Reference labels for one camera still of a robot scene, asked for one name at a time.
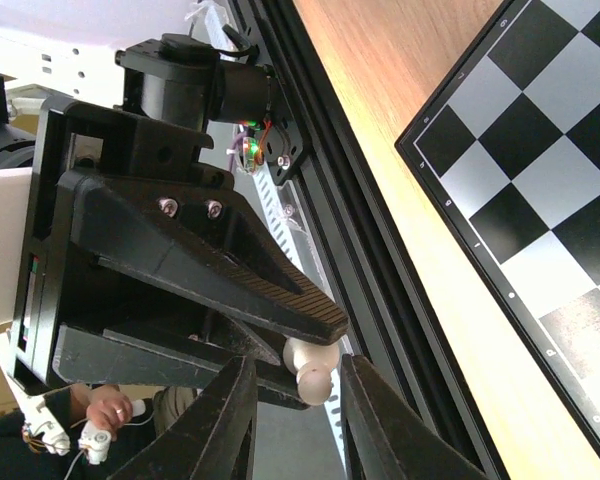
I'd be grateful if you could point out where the white pawn chess piece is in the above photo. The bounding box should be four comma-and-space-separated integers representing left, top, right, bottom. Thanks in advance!
283, 338, 340, 406

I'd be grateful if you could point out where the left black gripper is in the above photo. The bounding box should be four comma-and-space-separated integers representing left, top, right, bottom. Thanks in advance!
11, 34, 348, 410

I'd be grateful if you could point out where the black aluminium frame rail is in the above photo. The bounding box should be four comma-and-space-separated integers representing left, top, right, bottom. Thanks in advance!
230, 1, 507, 479

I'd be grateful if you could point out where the black magnetic chess board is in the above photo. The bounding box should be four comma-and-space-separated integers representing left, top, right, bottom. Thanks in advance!
395, 1, 600, 457

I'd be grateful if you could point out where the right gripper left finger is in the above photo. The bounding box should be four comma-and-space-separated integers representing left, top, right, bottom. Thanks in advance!
111, 356, 258, 480

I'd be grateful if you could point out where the operator hand with ring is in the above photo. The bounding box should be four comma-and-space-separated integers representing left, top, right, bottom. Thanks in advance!
86, 389, 133, 433

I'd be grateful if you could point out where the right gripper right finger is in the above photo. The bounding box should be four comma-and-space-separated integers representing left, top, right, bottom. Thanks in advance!
340, 354, 485, 480

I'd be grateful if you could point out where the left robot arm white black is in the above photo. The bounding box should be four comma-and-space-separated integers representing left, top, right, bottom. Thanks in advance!
0, 34, 347, 409

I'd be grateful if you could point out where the light blue slotted cable duct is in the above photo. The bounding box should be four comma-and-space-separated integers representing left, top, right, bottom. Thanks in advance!
185, 1, 345, 479

